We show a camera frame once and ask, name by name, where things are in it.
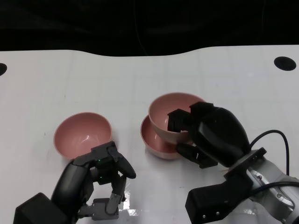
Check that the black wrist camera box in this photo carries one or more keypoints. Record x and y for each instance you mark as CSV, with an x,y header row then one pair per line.
x,y
39,210
210,203

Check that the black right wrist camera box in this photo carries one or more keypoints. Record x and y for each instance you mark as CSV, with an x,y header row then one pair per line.
x,y
210,203

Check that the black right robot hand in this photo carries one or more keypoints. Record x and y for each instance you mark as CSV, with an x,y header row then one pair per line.
x,y
219,135

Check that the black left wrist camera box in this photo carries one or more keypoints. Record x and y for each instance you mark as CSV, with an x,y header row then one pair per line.
x,y
39,210

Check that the pink plastic bowl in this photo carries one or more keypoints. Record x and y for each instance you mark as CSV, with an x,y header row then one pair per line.
x,y
151,142
79,133
161,109

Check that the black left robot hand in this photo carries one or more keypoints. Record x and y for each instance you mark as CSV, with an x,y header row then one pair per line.
x,y
70,184

